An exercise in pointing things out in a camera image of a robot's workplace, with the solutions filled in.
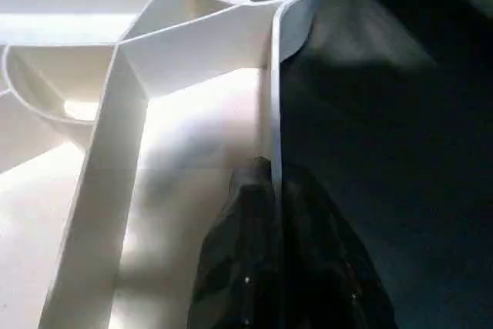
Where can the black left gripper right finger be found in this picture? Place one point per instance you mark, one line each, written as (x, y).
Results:
(323, 275)

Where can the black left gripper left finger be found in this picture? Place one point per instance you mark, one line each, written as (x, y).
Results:
(239, 267)

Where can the white plastic table top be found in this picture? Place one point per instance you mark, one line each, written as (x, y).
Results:
(115, 152)

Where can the black table mat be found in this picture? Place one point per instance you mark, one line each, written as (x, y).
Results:
(400, 190)

